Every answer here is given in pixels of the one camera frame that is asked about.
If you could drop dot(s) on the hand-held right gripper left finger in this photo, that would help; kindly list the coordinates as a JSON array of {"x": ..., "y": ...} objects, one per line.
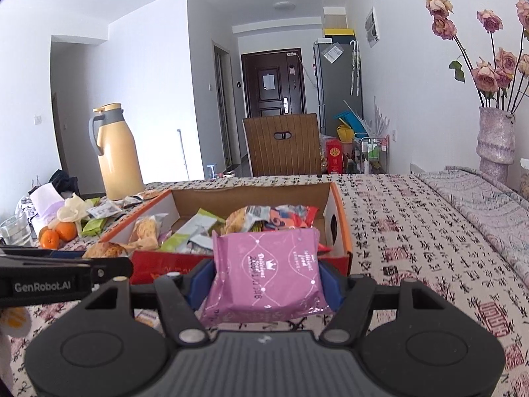
[{"x": 200, "y": 285}]

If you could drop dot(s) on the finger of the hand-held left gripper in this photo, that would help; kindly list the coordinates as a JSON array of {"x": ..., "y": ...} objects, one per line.
[
  {"x": 62, "y": 252},
  {"x": 107, "y": 266}
]

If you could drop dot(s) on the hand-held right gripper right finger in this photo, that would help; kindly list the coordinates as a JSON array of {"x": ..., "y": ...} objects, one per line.
[{"x": 332, "y": 287}]

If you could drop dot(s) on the cracker snack packet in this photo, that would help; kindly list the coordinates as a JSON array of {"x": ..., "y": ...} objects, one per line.
[
  {"x": 144, "y": 231},
  {"x": 105, "y": 250},
  {"x": 146, "y": 318},
  {"x": 241, "y": 219}
]

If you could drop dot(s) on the green long snack packet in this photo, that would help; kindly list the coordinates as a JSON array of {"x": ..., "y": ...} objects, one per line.
[
  {"x": 173, "y": 242},
  {"x": 204, "y": 221}
]

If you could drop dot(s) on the pink snack packet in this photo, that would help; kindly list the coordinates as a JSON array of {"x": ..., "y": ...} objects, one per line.
[{"x": 264, "y": 273}]

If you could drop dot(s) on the colourful red snack packet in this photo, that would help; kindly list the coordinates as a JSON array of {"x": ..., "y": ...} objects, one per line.
[{"x": 289, "y": 217}]

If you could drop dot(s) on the red cardboard box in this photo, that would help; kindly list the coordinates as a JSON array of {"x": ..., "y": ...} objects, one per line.
[{"x": 256, "y": 193}]

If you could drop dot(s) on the person's left forearm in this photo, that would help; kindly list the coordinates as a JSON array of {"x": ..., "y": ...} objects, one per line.
[{"x": 14, "y": 320}]

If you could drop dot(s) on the orange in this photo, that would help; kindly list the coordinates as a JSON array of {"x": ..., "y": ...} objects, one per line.
[
  {"x": 49, "y": 240},
  {"x": 66, "y": 230}
]

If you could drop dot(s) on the small green snack packet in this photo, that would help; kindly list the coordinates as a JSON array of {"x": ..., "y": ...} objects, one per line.
[{"x": 94, "y": 226}]

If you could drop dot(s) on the glass cup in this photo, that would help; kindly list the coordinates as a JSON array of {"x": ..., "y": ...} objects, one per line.
[{"x": 14, "y": 231}]

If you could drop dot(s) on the white lilac tissue pack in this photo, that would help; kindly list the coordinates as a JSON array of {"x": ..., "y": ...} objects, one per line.
[{"x": 45, "y": 202}]

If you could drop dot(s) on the small white snack packet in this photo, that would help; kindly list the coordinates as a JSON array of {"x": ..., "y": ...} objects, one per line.
[{"x": 103, "y": 210}]

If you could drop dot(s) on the dark clothing pile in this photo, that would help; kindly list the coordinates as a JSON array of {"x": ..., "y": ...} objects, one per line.
[{"x": 64, "y": 182}]

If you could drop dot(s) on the yellow thermos jug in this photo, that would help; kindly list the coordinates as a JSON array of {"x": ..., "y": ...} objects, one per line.
[{"x": 120, "y": 161}]

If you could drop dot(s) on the red gift box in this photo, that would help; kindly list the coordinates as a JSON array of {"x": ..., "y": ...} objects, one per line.
[{"x": 334, "y": 155}]

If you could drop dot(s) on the wooden chair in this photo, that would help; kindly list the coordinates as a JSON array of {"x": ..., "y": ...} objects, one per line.
[{"x": 281, "y": 153}]

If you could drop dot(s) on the grey patterned cloth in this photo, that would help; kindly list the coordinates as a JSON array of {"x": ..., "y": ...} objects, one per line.
[{"x": 475, "y": 202}]

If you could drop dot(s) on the white decorative sprigs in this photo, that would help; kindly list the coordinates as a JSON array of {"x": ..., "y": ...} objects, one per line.
[{"x": 378, "y": 120}]

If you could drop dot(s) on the grey interior door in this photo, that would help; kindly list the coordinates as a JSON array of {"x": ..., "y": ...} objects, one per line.
[{"x": 221, "y": 103}]

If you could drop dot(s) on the grey refrigerator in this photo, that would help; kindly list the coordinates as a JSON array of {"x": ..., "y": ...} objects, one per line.
[{"x": 334, "y": 91}]

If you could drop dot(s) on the dark brown door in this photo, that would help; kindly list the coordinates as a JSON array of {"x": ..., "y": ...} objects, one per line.
[{"x": 272, "y": 99}]

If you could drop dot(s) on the white door notice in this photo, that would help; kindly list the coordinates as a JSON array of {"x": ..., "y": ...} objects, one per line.
[{"x": 268, "y": 82}]

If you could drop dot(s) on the pink vase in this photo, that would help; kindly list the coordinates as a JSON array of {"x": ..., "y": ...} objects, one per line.
[{"x": 496, "y": 144}]

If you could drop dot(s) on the glass jar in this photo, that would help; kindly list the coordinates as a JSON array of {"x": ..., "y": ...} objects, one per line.
[{"x": 525, "y": 186}]

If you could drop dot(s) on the clear folded umbrella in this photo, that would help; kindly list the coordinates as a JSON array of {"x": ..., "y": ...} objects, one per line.
[{"x": 354, "y": 70}]

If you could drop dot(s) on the white paper sheet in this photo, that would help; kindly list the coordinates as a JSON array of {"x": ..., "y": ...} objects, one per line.
[{"x": 332, "y": 53}]

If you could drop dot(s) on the yellow box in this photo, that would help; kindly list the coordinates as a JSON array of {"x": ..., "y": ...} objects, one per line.
[{"x": 339, "y": 34}]

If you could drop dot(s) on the dried rose bouquet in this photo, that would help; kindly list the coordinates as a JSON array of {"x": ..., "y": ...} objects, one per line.
[{"x": 487, "y": 76}]

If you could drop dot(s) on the round ceiling lamp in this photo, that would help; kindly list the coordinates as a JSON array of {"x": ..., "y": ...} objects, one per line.
[{"x": 284, "y": 5}]

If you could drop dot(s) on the white light switch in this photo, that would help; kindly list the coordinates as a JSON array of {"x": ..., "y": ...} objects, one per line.
[{"x": 38, "y": 120}]

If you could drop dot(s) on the white wall panel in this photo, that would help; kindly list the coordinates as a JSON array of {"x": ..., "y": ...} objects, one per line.
[{"x": 372, "y": 27}]

